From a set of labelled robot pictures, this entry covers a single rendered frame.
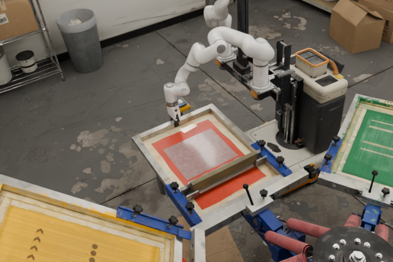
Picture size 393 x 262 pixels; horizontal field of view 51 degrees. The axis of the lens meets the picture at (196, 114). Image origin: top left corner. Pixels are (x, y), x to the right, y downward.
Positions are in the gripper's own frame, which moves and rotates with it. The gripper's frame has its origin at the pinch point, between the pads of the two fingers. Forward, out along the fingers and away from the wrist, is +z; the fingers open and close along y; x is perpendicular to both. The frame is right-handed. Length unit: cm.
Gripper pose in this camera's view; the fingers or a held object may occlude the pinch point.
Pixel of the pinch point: (175, 122)
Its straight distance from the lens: 265.6
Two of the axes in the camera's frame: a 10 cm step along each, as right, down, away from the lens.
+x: -8.6, 3.7, -3.6
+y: -5.0, -5.0, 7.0
